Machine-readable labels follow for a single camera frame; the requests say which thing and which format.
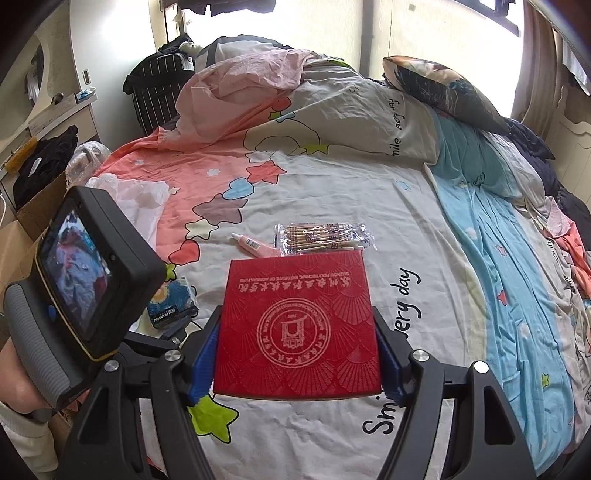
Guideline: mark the blue tissue pack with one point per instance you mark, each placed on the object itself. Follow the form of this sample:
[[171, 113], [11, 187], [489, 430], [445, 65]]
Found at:
[[175, 300]]

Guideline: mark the dark printed pillow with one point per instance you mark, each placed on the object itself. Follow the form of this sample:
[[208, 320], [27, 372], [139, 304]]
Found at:
[[448, 92]]

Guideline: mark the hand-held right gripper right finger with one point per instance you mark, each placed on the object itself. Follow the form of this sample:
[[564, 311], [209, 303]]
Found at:
[[395, 374]]

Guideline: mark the person's left hand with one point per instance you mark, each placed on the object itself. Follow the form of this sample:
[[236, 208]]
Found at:
[[14, 374]]

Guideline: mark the yellow object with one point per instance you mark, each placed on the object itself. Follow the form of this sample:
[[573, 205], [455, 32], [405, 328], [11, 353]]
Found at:
[[18, 154]]

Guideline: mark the cream cabinet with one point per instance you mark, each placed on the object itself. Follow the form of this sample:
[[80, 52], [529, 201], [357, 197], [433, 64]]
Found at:
[[69, 120]]

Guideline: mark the beige curtain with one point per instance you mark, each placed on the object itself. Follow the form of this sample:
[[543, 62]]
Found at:
[[540, 55]]

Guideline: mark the bunched printed duvet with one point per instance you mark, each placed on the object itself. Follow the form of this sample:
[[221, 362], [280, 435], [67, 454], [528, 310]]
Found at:
[[323, 110]]

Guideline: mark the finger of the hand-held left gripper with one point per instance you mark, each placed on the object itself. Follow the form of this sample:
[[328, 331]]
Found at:
[[150, 345]]

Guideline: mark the clear cotton swab packet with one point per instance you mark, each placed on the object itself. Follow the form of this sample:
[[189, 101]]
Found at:
[[323, 237]]

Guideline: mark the clear plastic bag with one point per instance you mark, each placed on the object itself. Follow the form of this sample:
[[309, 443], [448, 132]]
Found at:
[[87, 159]]

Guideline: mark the dark blue blanket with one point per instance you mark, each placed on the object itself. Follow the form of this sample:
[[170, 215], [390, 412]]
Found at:
[[531, 147]]

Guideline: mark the white plush toy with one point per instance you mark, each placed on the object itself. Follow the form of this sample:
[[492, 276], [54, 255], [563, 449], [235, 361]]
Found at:
[[188, 47]]

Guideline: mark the cartoon printed bed sheet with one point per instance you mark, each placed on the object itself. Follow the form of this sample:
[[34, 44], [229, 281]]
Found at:
[[332, 189]]

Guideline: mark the small pink tube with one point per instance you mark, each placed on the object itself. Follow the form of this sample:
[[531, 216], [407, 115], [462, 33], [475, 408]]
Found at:
[[256, 245]]

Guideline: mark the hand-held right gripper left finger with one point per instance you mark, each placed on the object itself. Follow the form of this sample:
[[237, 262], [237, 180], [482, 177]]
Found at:
[[205, 369]]

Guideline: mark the person's left forearm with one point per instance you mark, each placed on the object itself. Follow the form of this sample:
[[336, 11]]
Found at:
[[23, 443]]

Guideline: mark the white plastic bag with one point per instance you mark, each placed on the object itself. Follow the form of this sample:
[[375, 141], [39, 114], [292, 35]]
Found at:
[[134, 203]]

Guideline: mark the brown cardboard box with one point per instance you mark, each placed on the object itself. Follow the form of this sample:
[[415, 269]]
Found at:
[[27, 230]]

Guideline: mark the blue white small box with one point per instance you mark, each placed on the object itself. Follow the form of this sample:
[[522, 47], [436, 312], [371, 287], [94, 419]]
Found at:
[[85, 96]]

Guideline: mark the cream carved headboard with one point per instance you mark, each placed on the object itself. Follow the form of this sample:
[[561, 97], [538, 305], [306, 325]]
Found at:
[[575, 124]]

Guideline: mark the black clothes pile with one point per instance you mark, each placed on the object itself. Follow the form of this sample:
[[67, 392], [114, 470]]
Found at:
[[44, 166]]

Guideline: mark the red square gift box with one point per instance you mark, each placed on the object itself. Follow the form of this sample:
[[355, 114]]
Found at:
[[298, 323]]

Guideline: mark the black ribbed suitcase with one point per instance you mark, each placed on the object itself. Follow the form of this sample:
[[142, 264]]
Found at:
[[157, 87]]

